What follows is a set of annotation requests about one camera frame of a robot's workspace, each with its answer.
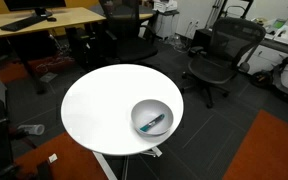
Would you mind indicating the green marker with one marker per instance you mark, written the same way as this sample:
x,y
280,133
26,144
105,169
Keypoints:
x,y
152,122

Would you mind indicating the grey bowl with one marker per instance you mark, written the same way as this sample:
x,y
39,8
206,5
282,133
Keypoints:
x,y
150,113

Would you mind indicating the black padded office chair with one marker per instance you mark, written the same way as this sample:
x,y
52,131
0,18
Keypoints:
x,y
127,30

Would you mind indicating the white filing cabinet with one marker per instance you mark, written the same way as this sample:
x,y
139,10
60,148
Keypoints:
x,y
166,25

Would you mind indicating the black computer tower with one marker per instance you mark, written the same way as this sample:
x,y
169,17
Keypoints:
x,y
80,46

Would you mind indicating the black box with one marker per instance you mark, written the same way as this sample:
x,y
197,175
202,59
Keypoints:
x,y
202,38

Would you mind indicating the white table base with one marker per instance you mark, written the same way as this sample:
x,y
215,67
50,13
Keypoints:
x,y
103,164

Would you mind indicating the black mesh office chair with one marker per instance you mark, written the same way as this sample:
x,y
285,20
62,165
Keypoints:
x,y
232,41

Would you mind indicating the light wooden desk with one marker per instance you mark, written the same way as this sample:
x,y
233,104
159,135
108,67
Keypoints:
x,y
70,17

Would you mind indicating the small white paper scrap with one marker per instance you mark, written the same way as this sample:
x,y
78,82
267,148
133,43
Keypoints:
x,y
53,158

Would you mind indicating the black computer mouse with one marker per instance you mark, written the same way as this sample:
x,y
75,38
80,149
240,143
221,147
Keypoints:
x,y
51,19

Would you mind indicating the clear plastic bottle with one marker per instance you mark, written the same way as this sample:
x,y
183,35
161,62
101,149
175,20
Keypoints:
x,y
32,129

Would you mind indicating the black tripod stand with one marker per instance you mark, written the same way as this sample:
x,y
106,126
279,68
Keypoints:
x,y
232,8

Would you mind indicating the black keyboard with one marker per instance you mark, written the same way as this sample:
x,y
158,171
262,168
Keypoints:
x,y
22,23

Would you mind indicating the black computer monitor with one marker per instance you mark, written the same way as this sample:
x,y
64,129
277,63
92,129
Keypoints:
x,y
34,4

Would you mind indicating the black electric scooter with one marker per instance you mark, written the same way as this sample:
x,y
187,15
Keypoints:
x,y
285,78

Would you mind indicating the white workbench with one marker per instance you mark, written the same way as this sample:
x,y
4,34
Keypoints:
x,y
285,50

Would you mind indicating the green box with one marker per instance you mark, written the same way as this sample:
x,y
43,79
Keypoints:
x,y
279,23

